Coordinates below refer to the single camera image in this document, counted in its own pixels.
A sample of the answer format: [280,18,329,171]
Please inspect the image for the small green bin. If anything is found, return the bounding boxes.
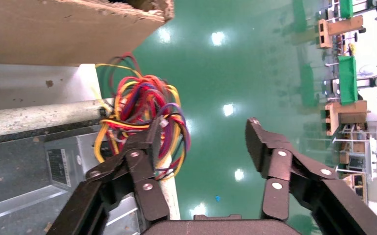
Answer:
[338,0,354,19]

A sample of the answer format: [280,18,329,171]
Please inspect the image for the wooden crate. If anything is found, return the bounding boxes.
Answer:
[317,14,365,49]
[324,100,369,137]

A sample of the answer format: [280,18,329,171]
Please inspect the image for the brown pulp divider box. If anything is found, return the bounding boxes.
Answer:
[0,0,175,67]

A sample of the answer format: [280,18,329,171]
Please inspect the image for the grey power supply coloured cables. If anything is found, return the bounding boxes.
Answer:
[44,53,192,235]

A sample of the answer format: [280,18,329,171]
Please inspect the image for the long white frame pipe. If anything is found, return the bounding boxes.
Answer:
[157,155,181,221]

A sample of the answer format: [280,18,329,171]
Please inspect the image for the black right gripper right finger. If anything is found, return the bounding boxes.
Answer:
[244,117,377,235]

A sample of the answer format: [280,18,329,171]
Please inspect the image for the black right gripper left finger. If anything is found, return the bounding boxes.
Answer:
[47,117,171,235]

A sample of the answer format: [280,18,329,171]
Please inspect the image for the large green bin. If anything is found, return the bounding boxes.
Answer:
[337,55,359,105]

